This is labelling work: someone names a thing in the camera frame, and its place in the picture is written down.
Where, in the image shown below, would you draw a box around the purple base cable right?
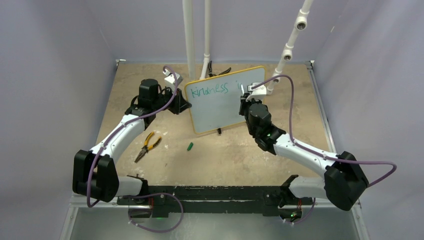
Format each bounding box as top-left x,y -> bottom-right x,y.
281,197 -> 316,227

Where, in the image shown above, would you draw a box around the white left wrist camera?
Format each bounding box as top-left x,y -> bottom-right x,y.
163,70 -> 183,88

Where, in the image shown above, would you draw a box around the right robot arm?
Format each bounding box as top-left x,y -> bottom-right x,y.
239,93 -> 370,211

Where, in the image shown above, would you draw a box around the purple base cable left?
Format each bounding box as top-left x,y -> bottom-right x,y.
127,192 -> 186,234

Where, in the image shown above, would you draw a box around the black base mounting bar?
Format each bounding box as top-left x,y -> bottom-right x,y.
117,185 -> 313,218

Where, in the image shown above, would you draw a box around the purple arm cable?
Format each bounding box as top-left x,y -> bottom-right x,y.
251,74 -> 398,188
86,65 -> 179,209

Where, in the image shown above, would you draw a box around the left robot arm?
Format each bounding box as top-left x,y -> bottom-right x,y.
72,74 -> 192,205

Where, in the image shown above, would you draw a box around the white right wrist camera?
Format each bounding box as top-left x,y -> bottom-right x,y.
246,82 -> 267,102

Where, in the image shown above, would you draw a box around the yellow framed whiteboard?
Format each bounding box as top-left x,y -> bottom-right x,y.
184,66 -> 266,134

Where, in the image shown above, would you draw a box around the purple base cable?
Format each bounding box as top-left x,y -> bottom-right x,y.
281,197 -> 316,227
127,192 -> 186,234

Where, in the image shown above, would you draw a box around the white pipe with fittings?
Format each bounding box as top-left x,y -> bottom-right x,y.
272,0 -> 314,77

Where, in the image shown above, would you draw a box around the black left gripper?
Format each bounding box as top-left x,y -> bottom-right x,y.
152,85 -> 191,115

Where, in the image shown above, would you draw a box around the thin white vertical pipe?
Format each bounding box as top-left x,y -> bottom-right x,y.
199,0 -> 211,80

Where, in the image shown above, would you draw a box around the white green marker pen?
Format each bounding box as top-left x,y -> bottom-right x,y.
240,84 -> 245,95

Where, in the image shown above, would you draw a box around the yellow black pliers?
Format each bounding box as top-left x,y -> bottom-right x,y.
134,131 -> 162,163

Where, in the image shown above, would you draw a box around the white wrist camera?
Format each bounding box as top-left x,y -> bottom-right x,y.
163,70 -> 183,88
246,82 -> 267,102

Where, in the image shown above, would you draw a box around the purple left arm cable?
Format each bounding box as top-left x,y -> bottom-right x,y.
86,65 -> 179,209

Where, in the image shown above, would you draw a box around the green marker cap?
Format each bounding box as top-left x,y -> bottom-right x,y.
187,142 -> 194,151

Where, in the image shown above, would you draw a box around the thick white vertical pipe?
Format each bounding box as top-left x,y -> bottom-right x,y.
182,0 -> 196,80

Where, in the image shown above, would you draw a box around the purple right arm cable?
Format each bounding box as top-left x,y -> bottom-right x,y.
251,74 -> 398,188

